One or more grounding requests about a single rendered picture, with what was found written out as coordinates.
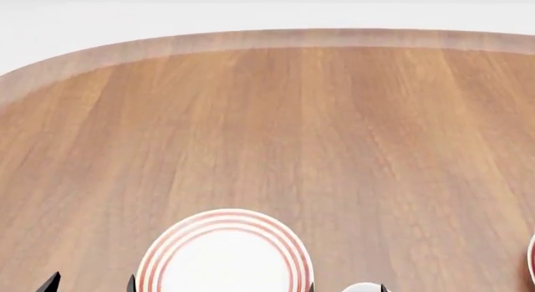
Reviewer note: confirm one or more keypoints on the white mug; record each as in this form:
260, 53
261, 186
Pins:
361, 288

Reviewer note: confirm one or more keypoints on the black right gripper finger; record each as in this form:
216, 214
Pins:
312, 288
385, 289

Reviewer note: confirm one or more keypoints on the white plate with red rings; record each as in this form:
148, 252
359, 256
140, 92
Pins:
225, 260
531, 257

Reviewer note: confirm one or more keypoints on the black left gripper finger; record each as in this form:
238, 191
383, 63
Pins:
49, 284
132, 285

